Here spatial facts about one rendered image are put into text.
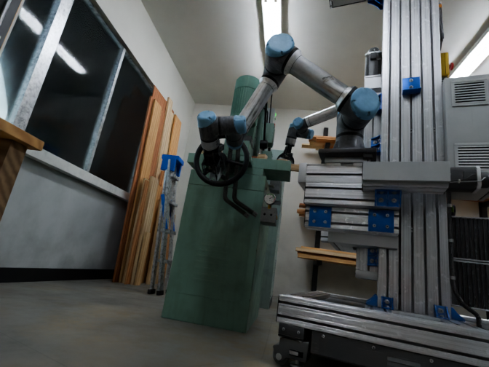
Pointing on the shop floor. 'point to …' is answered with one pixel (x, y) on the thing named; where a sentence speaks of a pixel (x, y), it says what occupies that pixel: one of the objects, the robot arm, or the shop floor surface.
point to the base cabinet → (217, 261)
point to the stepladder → (172, 162)
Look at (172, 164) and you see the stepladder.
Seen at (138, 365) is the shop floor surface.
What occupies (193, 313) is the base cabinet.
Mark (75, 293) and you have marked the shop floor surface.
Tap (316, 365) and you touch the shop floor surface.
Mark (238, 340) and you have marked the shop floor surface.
